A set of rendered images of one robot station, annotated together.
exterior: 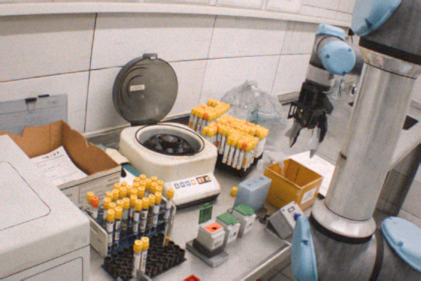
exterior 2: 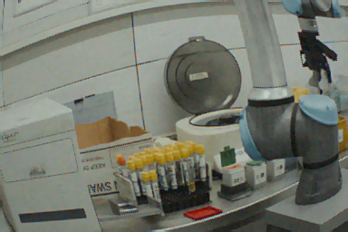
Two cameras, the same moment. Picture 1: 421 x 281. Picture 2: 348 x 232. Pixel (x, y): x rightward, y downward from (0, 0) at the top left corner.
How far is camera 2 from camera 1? 1.25 m
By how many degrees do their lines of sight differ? 31
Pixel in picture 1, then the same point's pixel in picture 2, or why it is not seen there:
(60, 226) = (56, 112)
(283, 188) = not seen: hidden behind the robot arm
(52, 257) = (53, 132)
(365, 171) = (253, 46)
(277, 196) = not seen: hidden behind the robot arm
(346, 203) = (255, 74)
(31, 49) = (75, 55)
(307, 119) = (310, 61)
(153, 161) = (198, 134)
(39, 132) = (88, 130)
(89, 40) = (129, 36)
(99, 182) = (130, 149)
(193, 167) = not seen: hidden behind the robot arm
